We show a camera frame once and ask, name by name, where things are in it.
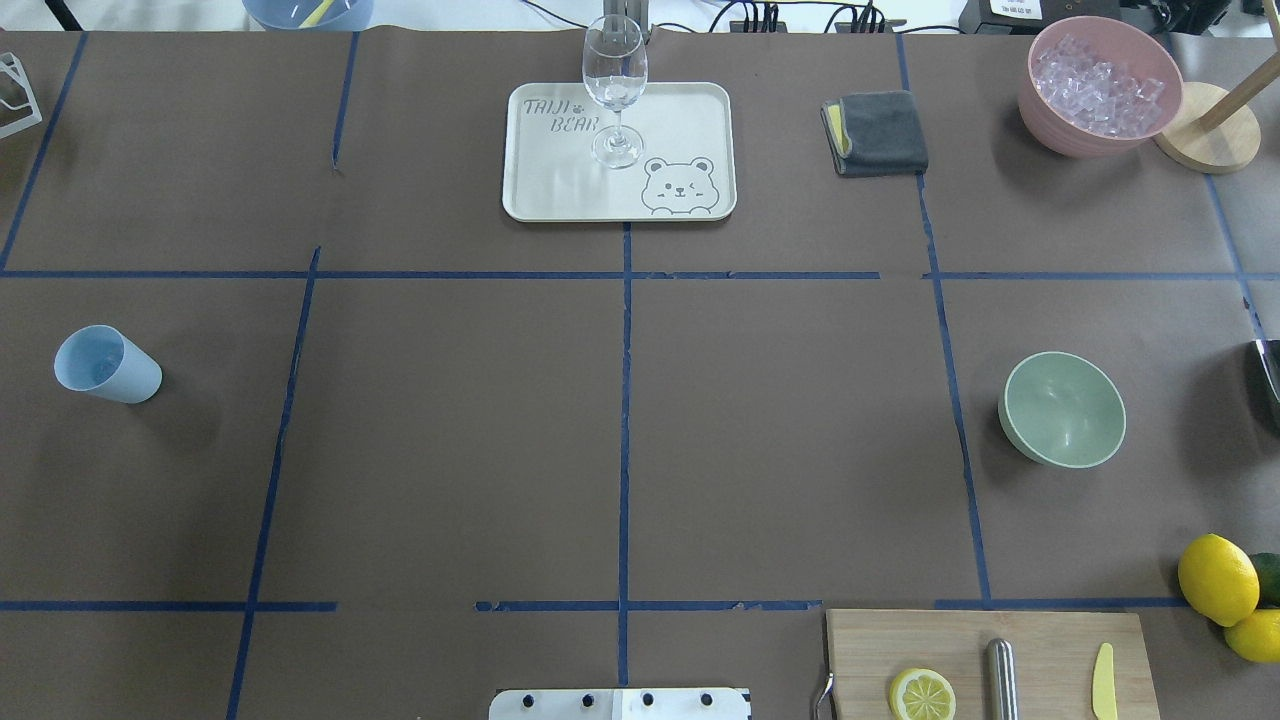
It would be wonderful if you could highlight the green bowl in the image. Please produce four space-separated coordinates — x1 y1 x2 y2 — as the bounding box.
997 351 1126 469

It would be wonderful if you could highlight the light blue plastic cup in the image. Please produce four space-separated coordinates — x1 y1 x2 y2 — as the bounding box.
52 325 163 404

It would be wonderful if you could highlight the blue bowl in background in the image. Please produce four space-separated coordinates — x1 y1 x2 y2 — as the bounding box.
241 1 376 32

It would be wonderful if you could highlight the pink bowl with ice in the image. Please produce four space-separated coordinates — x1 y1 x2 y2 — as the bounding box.
1018 15 1183 158

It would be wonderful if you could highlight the cream bear tray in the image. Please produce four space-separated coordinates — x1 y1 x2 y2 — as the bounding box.
502 82 739 222

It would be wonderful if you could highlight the clear wine glass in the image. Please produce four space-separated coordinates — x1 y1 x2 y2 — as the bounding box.
581 13 649 170

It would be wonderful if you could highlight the grey folded cloth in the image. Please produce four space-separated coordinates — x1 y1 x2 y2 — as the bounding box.
820 90 929 178

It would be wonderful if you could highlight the lemon half slice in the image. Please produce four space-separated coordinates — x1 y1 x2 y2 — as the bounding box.
887 667 957 720

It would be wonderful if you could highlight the steel muddler rod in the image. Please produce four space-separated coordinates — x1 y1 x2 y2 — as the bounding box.
986 638 1020 719

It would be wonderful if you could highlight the wooden cutting board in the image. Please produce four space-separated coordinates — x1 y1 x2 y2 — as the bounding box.
826 609 1161 719

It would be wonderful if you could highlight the yellow plastic knife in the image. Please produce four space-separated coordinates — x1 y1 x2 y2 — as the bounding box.
1091 642 1117 720

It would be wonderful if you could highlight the yellow lemon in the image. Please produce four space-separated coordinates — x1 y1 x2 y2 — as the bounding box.
1178 533 1260 628
1222 609 1280 664

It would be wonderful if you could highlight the wooden stand with round base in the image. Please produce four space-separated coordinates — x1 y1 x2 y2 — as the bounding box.
1155 1 1277 176

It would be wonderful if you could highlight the green lime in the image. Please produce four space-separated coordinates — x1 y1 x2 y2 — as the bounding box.
1249 552 1280 609

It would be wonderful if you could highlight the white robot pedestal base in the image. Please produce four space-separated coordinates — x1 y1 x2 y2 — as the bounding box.
488 687 753 719

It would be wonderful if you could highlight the white wire dish rack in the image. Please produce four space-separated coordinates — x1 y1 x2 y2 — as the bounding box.
1 53 44 138

